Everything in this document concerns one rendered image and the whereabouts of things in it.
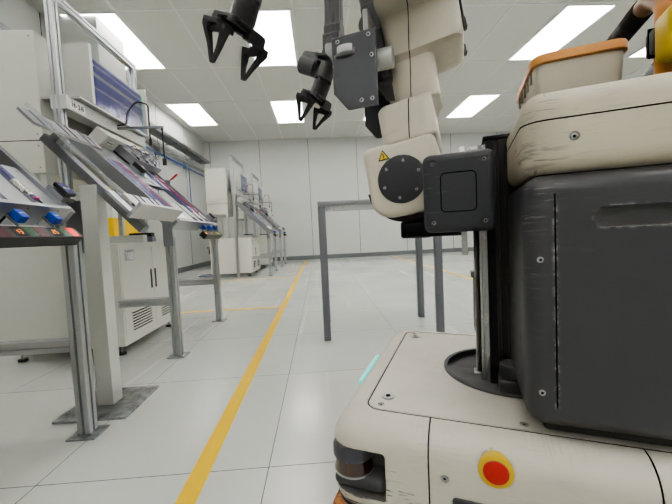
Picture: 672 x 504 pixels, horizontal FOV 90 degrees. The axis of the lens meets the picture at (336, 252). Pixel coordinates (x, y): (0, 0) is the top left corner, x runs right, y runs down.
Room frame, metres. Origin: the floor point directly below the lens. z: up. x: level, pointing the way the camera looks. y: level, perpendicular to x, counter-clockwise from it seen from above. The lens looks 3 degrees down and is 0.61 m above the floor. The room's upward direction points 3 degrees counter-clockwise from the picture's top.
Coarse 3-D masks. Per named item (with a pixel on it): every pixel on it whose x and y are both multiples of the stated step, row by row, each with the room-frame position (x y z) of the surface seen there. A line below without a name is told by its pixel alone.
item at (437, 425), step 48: (432, 336) 1.03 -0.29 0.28; (384, 384) 0.72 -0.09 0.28; (432, 384) 0.71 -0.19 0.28; (480, 384) 0.72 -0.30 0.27; (336, 432) 0.61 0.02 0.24; (384, 432) 0.57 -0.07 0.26; (432, 432) 0.55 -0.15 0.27; (480, 432) 0.53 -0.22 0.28; (528, 432) 0.52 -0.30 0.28; (384, 480) 0.57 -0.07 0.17; (432, 480) 0.53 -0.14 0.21; (480, 480) 0.50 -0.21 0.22; (528, 480) 0.48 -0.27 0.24; (576, 480) 0.46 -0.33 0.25; (624, 480) 0.44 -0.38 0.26
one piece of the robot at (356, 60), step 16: (368, 16) 0.76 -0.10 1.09; (368, 32) 0.73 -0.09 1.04; (336, 48) 0.76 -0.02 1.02; (352, 48) 0.75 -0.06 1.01; (368, 48) 0.74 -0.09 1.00; (384, 48) 0.74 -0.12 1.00; (336, 64) 0.76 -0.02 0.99; (352, 64) 0.75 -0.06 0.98; (368, 64) 0.74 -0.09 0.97; (384, 64) 0.74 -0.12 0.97; (336, 80) 0.77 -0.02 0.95; (352, 80) 0.75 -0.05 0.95; (368, 80) 0.74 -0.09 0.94; (384, 80) 0.80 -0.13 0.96; (336, 96) 0.77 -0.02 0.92; (352, 96) 0.75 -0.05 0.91; (368, 96) 0.74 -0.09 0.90; (384, 96) 0.88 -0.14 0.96; (368, 112) 1.00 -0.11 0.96; (368, 128) 1.00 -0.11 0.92
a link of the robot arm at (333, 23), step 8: (328, 0) 1.11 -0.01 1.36; (336, 0) 1.10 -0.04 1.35; (328, 8) 1.11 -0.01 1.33; (336, 8) 1.10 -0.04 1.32; (328, 16) 1.11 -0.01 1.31; (336, 16) 1.10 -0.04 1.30; (328, 24) 1.11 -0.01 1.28; (336, 24) 1.10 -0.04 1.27; (328, 32) 1.11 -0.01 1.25; (336, 32) 1.09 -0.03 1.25; (344, 32) 1.14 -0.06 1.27
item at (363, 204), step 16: (320, 208) 1.90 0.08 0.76; (336, 208) 2.10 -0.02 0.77; (352, 208) 2.17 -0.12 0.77; (368, 208) 2.24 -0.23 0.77; (320, 224) 1.90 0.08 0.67; (320, 240) 1.90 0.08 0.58; (416, 240) 2.33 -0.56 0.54; (320, 256) 1.90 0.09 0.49; (416, 256) 2.34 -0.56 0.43; (416, 272) 2.36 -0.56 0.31
